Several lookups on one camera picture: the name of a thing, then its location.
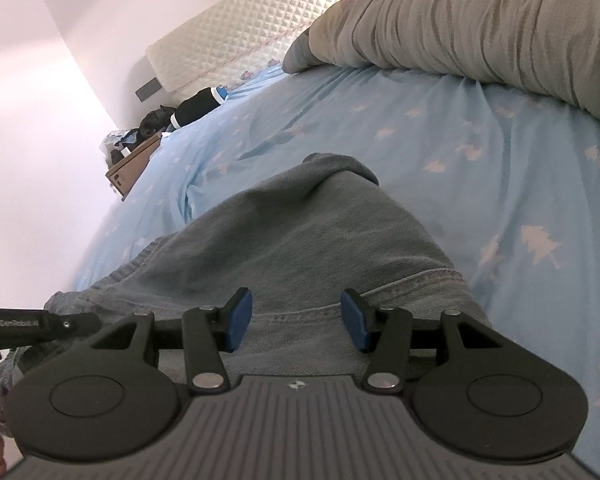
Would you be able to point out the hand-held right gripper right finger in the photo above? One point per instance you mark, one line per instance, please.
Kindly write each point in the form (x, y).
(354, 320)

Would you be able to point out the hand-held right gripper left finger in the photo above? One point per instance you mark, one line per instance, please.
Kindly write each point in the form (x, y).
(240, 317)

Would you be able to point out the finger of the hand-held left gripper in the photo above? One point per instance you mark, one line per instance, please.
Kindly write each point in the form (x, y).
(75, 324)

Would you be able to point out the grey-blue denim jeans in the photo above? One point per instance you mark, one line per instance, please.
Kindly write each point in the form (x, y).
(305, 240)

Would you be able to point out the wooden nightstand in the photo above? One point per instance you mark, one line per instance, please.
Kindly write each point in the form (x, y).
(130, 167)

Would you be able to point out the small black container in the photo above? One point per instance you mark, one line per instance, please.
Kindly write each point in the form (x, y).
(115, 156)

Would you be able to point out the clear plastic bag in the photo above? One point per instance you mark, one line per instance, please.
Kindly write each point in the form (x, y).
(112, 137)

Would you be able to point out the light blue printed bed sheet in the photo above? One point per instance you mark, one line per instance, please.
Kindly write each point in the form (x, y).
(430, 125)

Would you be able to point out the black bag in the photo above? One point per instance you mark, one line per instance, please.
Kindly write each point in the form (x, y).
(152, 121)

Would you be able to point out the black roll pillow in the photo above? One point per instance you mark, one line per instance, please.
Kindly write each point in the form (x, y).
(195, 105)

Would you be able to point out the cream quilted headboard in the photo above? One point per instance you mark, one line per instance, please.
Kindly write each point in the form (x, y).
(240, 25)

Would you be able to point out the grey duvet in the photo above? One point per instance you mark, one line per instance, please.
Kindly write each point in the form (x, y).
(455, 20)

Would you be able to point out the grey wall switch panel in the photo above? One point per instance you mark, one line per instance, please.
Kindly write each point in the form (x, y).
(147, 90)

